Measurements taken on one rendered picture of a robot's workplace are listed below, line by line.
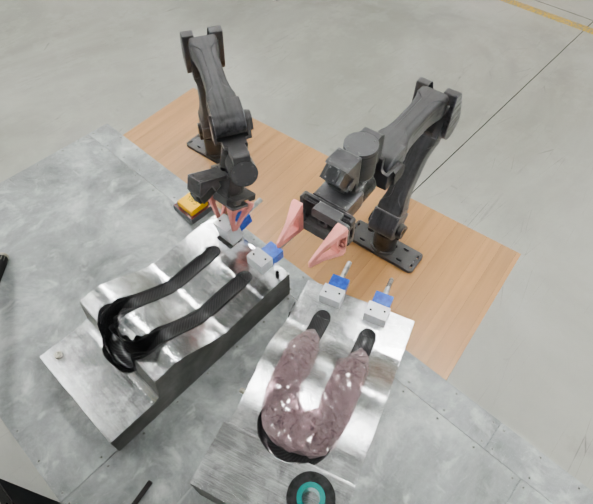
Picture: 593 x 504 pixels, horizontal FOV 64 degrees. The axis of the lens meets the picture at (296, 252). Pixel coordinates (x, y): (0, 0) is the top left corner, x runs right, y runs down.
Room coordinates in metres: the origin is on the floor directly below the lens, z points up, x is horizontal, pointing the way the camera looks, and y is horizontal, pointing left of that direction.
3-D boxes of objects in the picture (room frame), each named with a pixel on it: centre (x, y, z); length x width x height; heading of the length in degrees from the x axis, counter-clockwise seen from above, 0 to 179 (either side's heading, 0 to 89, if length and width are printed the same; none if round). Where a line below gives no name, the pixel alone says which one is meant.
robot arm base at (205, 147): (1.11, 0.25, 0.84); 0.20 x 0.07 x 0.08; 53
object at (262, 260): (0.67, 0.05, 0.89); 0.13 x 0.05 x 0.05; 137
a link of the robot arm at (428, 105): (0.74, -0.22, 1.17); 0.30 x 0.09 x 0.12; 143
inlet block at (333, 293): (0.60, -0.10, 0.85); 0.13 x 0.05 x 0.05; 155
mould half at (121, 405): (0.51, 0.28, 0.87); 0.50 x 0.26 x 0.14; 137
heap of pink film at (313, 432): (0.34, -0.04, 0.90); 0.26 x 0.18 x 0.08; 155
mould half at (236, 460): (0.33, -0.04, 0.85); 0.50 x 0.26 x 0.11; 155
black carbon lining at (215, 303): (0.51, 0.26, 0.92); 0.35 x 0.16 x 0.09; 137
